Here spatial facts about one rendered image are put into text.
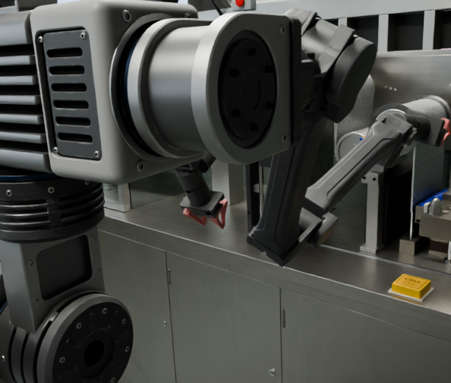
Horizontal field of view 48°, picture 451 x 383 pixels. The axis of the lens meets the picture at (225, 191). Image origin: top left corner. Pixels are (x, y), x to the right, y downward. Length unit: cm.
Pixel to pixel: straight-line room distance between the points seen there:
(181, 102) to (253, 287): 122
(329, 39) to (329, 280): 89
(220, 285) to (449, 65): 100
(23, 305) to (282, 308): 101
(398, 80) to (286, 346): 94
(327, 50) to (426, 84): 126
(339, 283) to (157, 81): 102
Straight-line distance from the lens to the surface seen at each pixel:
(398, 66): 184
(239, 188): 202
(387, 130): 114
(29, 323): 65
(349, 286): 134
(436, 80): 180
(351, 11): 192
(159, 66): 41
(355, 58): 56
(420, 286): 131
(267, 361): 167
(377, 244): 156
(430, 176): 163
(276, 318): 157
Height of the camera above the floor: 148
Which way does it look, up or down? 15 degrees down
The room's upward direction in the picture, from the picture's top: 3 degrees counter-clockwise
